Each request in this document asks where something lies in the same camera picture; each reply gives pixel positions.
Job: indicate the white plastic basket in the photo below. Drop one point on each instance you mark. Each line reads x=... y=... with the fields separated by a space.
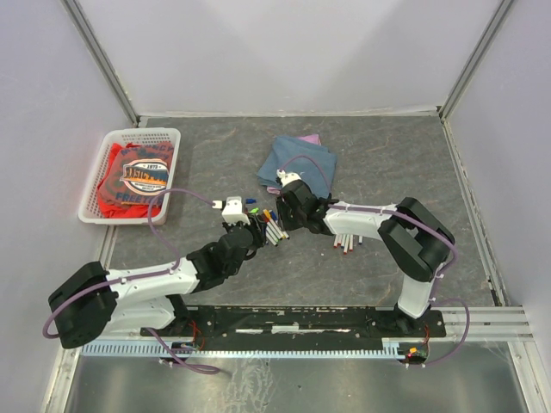
x=89 y=211

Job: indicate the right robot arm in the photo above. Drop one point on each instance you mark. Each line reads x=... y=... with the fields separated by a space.
x=422 y=247

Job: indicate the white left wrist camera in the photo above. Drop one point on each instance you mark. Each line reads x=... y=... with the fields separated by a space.
x=232 y=210

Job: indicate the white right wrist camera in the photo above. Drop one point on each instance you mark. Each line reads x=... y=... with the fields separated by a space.
x=284 y=178

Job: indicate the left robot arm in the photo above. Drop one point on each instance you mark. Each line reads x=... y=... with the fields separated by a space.
x=96 y=301

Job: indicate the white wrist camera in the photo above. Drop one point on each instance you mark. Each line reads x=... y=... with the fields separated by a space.
x=284 y=178
x=232 y=210

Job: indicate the white slotted cable duct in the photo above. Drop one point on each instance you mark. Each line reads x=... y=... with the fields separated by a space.
x=267 y=345

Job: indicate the yellow cap marker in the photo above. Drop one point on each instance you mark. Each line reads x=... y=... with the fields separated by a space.
x=277 y=227

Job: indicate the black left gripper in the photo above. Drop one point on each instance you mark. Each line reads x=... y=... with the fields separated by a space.
x=260 y=228

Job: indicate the pink folded cloth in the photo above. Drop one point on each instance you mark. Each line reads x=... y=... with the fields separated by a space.
x=282 y=150

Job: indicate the red printed t-shirt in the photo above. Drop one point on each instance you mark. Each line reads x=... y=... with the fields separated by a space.
x=134 y=175

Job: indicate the red cap marker left group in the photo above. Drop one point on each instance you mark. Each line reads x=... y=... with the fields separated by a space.
x=274 y=230

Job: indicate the blue folded cloth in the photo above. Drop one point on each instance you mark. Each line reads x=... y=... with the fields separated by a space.
x=313 y=162

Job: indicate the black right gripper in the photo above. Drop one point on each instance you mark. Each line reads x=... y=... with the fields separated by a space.
x=285 y=224

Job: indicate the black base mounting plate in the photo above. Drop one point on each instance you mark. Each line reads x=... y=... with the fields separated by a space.
x=209 y=321

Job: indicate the blue cap marker group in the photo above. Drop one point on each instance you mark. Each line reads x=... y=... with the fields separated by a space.
x=278 y=223

